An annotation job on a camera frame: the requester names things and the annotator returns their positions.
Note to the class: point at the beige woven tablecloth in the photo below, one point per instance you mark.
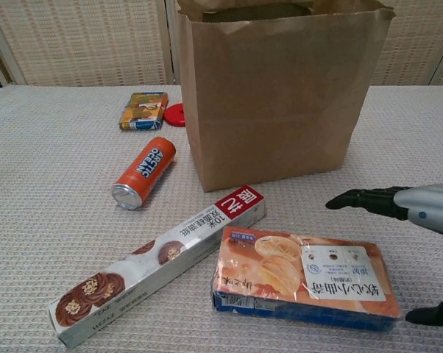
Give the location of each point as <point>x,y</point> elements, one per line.
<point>52,176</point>

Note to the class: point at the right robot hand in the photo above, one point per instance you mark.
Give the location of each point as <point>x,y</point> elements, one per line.
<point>427,209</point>

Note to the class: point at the brown paper shopping bag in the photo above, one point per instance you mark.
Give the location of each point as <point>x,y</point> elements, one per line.
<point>276,103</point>

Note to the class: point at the orange soda can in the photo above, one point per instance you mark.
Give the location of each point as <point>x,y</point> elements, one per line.
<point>148,169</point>

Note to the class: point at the orange snack packet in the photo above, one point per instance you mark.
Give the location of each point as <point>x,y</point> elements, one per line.
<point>273,279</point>

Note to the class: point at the small yellow blue carton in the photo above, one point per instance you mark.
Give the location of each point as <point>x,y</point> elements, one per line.
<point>142,112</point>

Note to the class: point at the long white baking paper box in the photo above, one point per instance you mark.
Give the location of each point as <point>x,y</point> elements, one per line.
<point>162,253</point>

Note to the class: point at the woven folding screen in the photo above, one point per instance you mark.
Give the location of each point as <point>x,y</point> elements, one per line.
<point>81,40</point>

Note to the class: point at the red round lid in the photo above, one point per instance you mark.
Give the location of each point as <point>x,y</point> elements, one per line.
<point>173,115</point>

